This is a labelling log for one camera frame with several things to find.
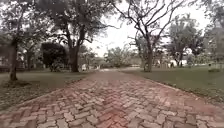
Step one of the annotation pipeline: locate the row of trees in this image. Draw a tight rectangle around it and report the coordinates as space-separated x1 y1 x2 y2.
78 44 144 70

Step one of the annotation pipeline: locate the red brick path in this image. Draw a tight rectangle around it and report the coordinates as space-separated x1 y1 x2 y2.
0 68 224 128

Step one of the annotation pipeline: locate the bare branching tree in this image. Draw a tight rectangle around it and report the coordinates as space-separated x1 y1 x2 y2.
111 0 188 73

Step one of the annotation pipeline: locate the big dark-trunked tree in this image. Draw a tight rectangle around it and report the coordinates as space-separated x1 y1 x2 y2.
33 0 118 74

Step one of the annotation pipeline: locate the dark round bush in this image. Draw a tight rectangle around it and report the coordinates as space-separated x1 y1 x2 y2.
40 42 68 73

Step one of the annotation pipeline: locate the leafy tree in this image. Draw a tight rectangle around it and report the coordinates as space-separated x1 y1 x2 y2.
164 14 204 68

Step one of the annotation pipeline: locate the green grass lawn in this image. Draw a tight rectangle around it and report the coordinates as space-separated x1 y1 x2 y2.
0 69 98 111
121 64 224 104

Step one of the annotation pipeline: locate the small tree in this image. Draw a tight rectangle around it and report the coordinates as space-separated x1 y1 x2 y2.
18 33 44 71

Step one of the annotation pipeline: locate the tall tree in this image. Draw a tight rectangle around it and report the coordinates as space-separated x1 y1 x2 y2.
201 0 224 68

